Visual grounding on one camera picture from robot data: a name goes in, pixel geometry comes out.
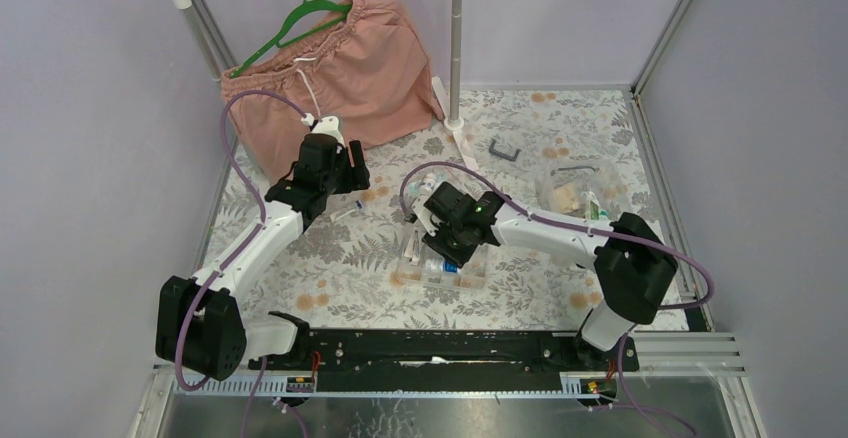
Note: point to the clear compartment organizer tray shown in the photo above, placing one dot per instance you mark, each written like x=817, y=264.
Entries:
x=419, y=264

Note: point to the pink fabric shorts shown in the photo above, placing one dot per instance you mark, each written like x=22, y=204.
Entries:
x=371, y=71

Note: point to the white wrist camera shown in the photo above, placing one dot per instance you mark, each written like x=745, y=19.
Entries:
x=424, y=216
x=329, y=125

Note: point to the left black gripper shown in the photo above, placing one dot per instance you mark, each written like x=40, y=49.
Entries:
x=346, y=164

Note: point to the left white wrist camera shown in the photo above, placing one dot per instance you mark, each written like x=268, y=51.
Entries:
x=329, y=125

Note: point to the blue white medicine bottle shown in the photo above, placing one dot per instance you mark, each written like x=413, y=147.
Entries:
x=441, y=266

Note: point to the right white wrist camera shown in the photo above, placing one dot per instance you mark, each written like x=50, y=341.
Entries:
x=424, y=216

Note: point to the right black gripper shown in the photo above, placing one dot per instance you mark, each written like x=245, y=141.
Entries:
x=436, y=243

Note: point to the clear box lid black handle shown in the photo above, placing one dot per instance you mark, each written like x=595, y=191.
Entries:
x=520, y=151

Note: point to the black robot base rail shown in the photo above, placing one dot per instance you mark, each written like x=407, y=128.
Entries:
x=370, y=361

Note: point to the clear plastic kit box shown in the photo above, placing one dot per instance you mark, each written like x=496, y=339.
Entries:
x=589, y=189

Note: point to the floral table mat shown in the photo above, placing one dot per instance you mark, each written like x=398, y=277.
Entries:
x=343, y=274

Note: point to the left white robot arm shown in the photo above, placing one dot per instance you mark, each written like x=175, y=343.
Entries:
x=199, y=323

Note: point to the small white vial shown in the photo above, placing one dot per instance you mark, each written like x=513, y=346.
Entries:
x=429, y=182

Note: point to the metal clothes rack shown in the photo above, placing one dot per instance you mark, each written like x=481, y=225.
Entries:
x=216, y=53

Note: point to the small white tube blue tip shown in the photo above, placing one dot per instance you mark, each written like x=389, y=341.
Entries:
x=345, y=210

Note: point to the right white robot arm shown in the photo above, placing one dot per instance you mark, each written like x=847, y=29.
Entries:
x=633, y=267

